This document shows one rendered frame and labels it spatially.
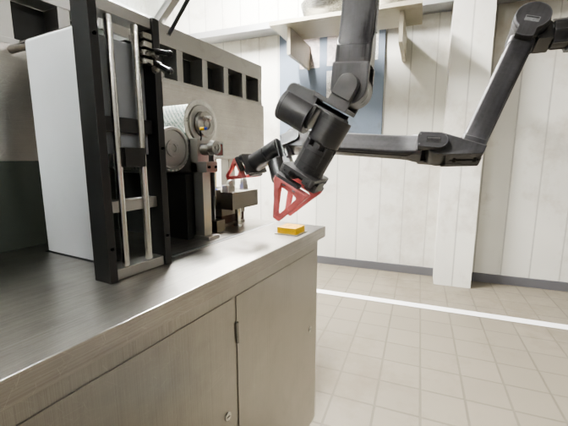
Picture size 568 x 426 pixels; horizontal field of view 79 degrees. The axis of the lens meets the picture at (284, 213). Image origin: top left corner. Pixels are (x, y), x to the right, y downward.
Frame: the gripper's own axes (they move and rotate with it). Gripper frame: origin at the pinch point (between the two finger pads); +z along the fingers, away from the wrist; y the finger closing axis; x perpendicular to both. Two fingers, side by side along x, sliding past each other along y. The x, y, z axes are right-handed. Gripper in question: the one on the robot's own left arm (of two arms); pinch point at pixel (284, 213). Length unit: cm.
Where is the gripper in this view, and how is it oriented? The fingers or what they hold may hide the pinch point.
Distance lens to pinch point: 64.2
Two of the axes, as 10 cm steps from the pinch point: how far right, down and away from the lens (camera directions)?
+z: -4.6, 8.3, 3.2
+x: 8.1, 5.4, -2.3
